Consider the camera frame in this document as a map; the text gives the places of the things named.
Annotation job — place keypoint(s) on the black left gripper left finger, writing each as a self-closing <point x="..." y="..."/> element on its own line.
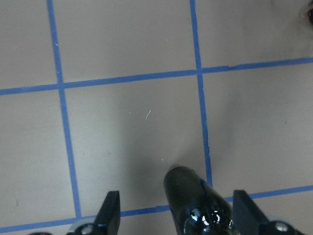
<point x="106" y="222"/>

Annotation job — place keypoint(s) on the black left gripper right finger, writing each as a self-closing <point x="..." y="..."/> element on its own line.
<point x="250" y="220"/>

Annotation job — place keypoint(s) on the dark glass wine bottle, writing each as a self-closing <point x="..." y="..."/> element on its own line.
<point x="196" y="208"/>

